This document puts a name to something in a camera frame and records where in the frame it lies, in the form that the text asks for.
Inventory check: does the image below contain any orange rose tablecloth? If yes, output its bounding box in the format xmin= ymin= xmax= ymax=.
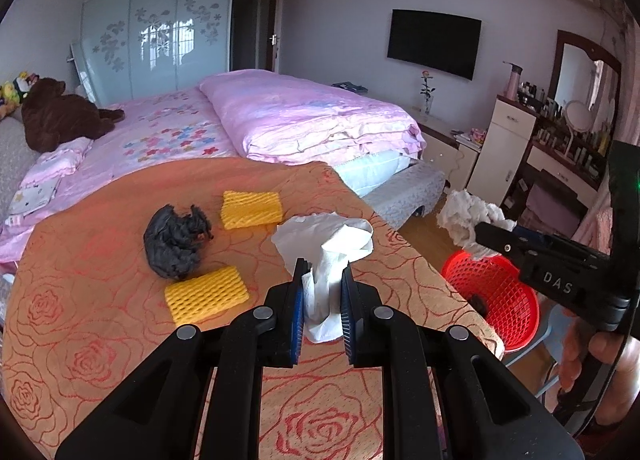
xmin=2 ymin=158 xmax=503 ymax=458

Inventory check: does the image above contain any pink folded quilt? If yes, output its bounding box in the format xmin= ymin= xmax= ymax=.
xmin=198 ymin=69 xmax=426 ymax=165

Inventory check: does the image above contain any black wall television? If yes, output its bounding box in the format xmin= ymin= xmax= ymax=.
xmin=387 ymin=9 xmax=483 ymax=80

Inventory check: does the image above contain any glass sliding wardrobe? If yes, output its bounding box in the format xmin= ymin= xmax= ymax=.
xmin=70 ymin=0 xmax=232 ymax=106

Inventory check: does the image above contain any white tall cabinet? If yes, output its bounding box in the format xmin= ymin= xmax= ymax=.
xmin=466 ymin=96 xmax=536 ymax=206

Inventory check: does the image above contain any bed with floral sheet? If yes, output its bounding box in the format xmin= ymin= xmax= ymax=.
xmin=1 ymin=85 xmax=421 ymax=263

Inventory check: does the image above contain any pink thermos bottle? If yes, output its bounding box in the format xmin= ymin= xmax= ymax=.
xmin=503 ymin=62 xmax=523 ymax=101

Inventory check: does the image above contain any brown teddy bear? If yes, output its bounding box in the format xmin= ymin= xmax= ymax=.
xmin=22 ymin=78 xmax=125 ymax=154

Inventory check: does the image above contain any black crumpled plastic bag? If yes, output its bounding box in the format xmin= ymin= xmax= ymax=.
xmin=143 ymin=205 xmax=213 ymax=281

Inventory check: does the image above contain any white bedside table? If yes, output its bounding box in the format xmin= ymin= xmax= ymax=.
xmin=412 ymin=112 xmax=480 ymax=191

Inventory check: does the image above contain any yellow foam net far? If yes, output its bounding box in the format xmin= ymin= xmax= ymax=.
xmin=220 ymin=191 xmax=283 ymax=231

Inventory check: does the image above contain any yellow foam net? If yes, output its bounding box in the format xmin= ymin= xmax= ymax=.
xmin=164 ymin=266 xmax=250 ymax=326
xmin=220 ymin=191 xmax=283 ymax=231

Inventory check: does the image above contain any round white makeup mirror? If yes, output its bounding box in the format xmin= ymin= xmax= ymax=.
xmin=562 ymin=101 xmax=594 ymax=160

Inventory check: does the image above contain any dark wooden door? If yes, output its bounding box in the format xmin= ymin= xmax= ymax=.
xmin=229 ymin=0 xmax=282 ymax=72

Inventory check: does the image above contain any red plastic mesh basket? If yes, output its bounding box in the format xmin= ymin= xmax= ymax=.
xmin=442 ymin=250 xmax=540 ymax=353

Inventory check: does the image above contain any vanity mirror with frame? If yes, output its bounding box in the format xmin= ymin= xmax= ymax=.
xmin=548 ymin=30 xmax=622 ymax=145

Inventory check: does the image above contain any white plastic bag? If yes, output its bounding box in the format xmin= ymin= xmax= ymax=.
xmin=271 ymin=212 xmax=373 ymax=343

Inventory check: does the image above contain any light blue plastic chair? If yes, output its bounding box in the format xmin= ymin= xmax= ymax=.
xmin=502 ymin=300 xmax=572 ymax=402

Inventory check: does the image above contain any yellow plush toys pile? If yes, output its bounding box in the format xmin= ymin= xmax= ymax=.
xmin=0 ymin=72 xmax=39 ymax=120

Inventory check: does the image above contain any white tissue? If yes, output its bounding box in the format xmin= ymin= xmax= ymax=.
xmin=436 ymin=189 xmax=516 ymax=260

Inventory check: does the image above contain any pink pillow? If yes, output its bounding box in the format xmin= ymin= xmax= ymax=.
xmin=6 ymin=137 xmax=93 ymax=225

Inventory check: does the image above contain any rose in glass vase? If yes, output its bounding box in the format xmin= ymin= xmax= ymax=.
xmin=421 ymin=69 xmax=435 ymax=115

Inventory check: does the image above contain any right hand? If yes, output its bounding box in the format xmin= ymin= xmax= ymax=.
xmin=559 ymin=309 xmax=639 ymax=430

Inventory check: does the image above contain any yellow foam net near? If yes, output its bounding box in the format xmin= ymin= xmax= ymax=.
xmin=164 ymin=266 xmax=250 ymax=326

